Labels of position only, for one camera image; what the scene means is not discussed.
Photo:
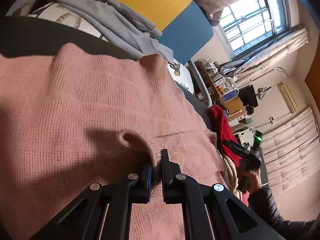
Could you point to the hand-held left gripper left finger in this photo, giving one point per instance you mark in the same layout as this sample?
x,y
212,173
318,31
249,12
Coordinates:
x,y
149,177

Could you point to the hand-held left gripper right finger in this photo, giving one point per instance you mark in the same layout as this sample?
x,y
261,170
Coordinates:
x,y
166,170

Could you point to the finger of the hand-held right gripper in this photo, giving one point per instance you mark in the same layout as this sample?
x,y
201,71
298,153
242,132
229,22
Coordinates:
x,y
235,148

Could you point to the pink knit sweater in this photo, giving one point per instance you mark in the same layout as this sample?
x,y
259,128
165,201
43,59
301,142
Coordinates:
x,y
75,117

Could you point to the person's right forearm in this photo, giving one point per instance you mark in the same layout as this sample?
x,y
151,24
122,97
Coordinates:
x,y
270,205

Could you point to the person's right hand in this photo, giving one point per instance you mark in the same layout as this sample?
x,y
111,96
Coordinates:
x,y
255,180

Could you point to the cream garment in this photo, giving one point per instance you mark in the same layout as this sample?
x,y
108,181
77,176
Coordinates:
x,y
231,175

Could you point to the red garment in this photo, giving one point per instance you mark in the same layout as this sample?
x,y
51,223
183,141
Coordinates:
x,y
220,122

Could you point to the pale printed long curtain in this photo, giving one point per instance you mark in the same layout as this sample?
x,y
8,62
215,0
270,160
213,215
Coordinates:
x,y
290,150

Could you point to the wooden desk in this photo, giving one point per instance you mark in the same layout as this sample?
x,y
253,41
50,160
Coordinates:
x,y
235,107

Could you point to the black monitor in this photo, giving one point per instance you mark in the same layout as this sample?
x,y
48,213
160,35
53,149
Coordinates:
x,y
248,96

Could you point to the desk lamp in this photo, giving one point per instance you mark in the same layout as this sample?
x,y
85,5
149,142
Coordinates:
x,y
262,92

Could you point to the beige side curtain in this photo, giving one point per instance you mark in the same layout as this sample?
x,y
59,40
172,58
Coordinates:
x,y
270,57

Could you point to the barred window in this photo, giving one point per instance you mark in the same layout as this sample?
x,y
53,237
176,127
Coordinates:
x,y
250,22

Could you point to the grey yellow blue headboard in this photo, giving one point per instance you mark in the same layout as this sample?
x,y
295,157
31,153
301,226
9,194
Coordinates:
x,y
155,2

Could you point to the grey hoodie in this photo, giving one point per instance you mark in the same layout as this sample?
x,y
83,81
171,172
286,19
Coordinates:
x,y
105,12

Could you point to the black leather bench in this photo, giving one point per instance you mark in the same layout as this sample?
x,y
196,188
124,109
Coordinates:
x,y
37,37

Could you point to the wall air conditioner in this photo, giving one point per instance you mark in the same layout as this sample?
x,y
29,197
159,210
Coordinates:
x,y
287,97

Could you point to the grey metal bed rail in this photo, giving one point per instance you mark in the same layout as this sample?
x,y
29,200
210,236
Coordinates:
x,y
201,82
27,2

